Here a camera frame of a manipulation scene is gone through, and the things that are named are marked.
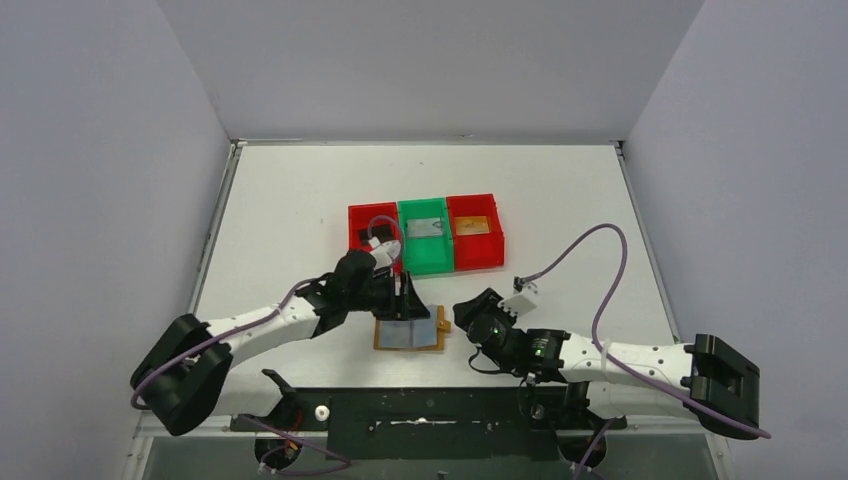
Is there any yellow leather card holder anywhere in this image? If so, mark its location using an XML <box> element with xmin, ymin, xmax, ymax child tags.
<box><xmin>373</xmin><ymin>305</ymin><xmax>452</xmax><ymax>351</ymax></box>

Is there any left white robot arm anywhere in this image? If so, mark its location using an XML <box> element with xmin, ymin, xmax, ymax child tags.
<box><xmin>130</xmin><ymin>250</ymin><xmax>438</xmax><ymax>436</ymax></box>

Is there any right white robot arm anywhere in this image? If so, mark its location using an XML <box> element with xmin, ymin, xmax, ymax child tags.
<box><xmin>453</xmin><ymin>283</ymin><xmax>766</xmax><ymax>440</ymax></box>

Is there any gold card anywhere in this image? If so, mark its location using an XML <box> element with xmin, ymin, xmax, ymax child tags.
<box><xmin>454</xmin><ymin>216</ymin><xmax>491</xmax><ymax>236</ymax></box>

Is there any silver card in green bin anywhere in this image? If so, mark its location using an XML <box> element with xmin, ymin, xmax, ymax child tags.
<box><xmin>405</xmin><ymin>217</ymin><xmax>444</xmax><ymax>239</ymax></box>

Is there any green middle bin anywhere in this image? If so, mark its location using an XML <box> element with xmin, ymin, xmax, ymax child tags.
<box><xmin>397</xmin><ymin>197</ymin><xmax>455</xmax><ymax>275</ymax></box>

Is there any right red bin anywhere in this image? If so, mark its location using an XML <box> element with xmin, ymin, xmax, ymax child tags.
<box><xmin>446</xmin><ymin>193</ymin><xmax>505</xmax><ymax>271</ymax></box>

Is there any red bin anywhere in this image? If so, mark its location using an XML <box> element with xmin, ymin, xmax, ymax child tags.
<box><xmin>446</xmin><ymin>193</ymin><xmax>505</xmax><ymax>271</ymax></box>
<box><xmin>347</xmin><ymin>202</ymin><xmax>403</xmax><ymax>272</ymax></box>

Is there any left red bin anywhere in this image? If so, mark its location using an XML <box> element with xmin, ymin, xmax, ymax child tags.
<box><xmin>347</xmin><ymin>202</ymin><xmax>403</xmax><ymax>272</ymax></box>

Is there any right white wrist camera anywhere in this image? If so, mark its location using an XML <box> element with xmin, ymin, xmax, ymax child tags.
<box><xmin>498</xmin><ymin>289</ymin><xmax>538</xmax><ymax>318</ymax></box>

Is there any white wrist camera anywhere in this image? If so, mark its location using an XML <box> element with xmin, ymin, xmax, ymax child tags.
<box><xmin>498</xmin><ymin>289</ymin><xmax>538</xmax><ymax>318</ymax></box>
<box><xmin>368</xmin><ymin>237</ymin><xmax>403</xmax><ymax>268</ymax></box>

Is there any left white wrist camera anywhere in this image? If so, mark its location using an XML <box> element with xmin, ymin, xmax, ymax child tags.
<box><xmin>368</xmin><ymin>237</ymin><xmax>403</xmax><ymax>268</ymax></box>

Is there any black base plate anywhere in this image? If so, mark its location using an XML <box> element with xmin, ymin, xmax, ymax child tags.
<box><xmin>297</xmin><ymin>387</ymin><xmax>560</xmax><ymax>461</ymax></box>

